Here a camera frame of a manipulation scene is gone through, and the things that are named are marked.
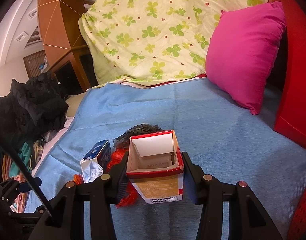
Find blue bed blanket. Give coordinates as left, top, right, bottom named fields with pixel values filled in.
left=36, top=78, right=306, bottom=237

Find clover print quilt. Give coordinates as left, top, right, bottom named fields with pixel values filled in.
left=79, top=0, right=268, bottom=86

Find teal garment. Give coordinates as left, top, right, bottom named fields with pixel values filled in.
left=9, top=141, right=33, bottom=178

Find blue and white carton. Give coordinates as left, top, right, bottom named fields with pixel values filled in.
left=80, top=140, right=111, bottom=183

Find red plastic mesh basket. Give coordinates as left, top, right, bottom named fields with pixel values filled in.
left=287, top=189, right=306, bottom=239

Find red Nilrich paper bag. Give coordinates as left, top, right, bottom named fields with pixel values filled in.
left=274, top=0, right=306, bottom=149

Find red and white carton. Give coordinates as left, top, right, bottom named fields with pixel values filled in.
left=126, top=130, right=184, bottom=204

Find brown wooden pillar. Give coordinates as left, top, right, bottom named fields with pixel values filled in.
left=37, top=0, right=97, bottom=95

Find red ribbon bow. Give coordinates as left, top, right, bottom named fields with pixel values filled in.
left=77, top=148, right=138, bottom=208

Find black plastic bag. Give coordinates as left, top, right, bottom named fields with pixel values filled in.
left=113, top=124, right=163, bottom=149

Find magenta pillow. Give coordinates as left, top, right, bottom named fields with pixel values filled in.
left=205, top=2, right=286, bottom=115

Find black clothes pile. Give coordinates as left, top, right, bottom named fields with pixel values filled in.
left=0, top=73, right=68, bottom=151

